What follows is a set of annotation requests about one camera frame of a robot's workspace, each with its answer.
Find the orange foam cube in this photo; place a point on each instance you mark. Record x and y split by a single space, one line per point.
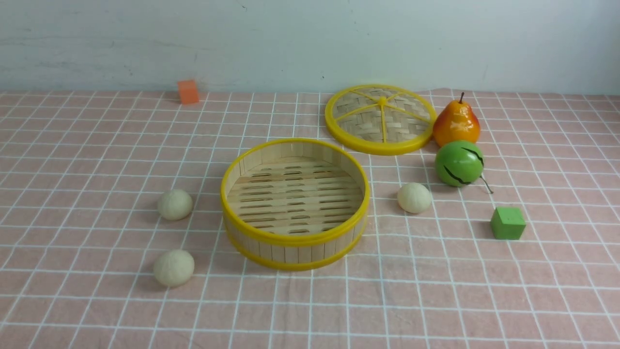
188 92

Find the green foam cube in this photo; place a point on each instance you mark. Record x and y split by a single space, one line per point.
507 223

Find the orange yellow toy pear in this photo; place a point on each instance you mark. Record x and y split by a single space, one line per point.
456 122

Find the woven bamboo steamer lid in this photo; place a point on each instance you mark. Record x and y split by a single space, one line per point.
380 119

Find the bamboo steamer tray yellow rims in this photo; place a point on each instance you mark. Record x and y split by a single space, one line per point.
295 204

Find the green toy watermelon ball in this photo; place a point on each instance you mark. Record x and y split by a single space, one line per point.
459 163

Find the white bun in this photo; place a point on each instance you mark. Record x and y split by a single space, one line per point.
414 198
175 204
174 268

